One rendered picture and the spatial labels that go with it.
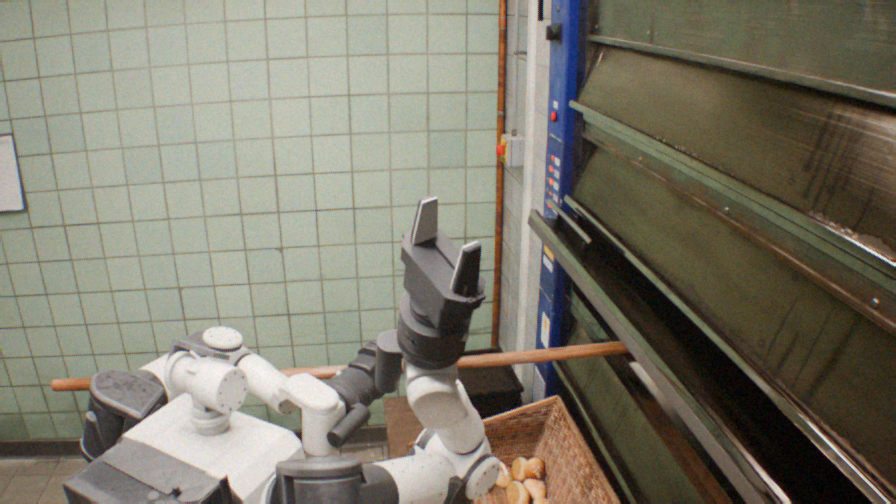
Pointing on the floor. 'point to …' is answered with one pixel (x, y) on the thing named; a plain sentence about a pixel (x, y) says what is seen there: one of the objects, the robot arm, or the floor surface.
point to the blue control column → (560, 56)
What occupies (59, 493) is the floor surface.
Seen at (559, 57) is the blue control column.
